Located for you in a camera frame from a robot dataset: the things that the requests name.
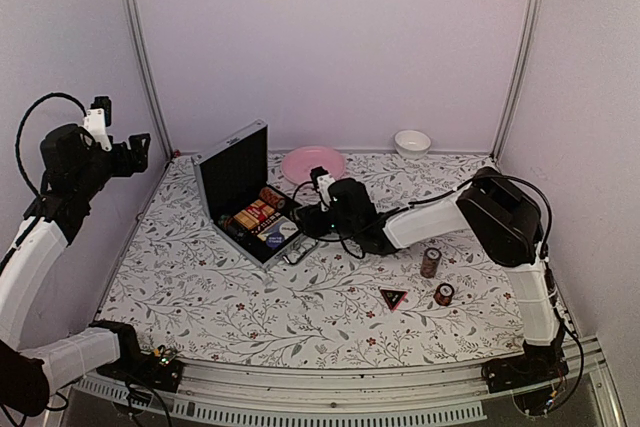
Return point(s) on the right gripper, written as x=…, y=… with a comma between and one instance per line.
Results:
x=311, y=220

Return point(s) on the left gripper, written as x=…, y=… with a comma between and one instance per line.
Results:
x=128, y=166

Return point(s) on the aluminium poker case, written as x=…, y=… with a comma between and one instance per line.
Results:
x=229, y=177

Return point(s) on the brown tall chip stack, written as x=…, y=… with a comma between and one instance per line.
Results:
x=430, y=262

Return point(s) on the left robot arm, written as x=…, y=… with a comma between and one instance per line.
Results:
x=78, y=163

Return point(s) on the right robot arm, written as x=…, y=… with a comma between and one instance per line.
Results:
x=509, y=218

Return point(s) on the Texas Hold'em card box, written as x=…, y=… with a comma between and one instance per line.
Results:
x=255, y=213

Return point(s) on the white dealer button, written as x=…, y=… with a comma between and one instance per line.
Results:
x=287, y=228

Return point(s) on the purple small blind button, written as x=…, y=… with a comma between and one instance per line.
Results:
x=274, y=240

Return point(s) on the red blue chip roll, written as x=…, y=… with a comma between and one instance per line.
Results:
x=272, y=198

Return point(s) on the pink plate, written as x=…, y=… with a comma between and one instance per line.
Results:
x=296, y=165

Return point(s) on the green chip roll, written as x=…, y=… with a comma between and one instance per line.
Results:
x=233, y=228

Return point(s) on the black triangle card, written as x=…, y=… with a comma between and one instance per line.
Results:
x=393, y=298

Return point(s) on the white bowl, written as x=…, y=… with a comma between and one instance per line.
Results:
x=411, y=144

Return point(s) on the orange short chip stack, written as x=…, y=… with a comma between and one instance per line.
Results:
x=443, y=294

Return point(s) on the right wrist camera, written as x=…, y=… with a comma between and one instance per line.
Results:
x=322, y=180

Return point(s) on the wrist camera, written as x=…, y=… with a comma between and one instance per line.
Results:
x=97, y=119
x=322, y=180

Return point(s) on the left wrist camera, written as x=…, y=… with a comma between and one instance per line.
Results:
x=97, y=119

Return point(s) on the left frame post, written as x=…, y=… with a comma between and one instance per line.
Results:
x=135, y=27

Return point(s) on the frame post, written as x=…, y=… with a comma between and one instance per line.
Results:
x=135, y=27
x=531, y=15

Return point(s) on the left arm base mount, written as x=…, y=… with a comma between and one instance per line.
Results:
x=160, y=369

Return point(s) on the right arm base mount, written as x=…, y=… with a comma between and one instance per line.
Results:
x=538, y=364

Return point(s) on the right frame post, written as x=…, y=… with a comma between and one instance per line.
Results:
x=531, y=15

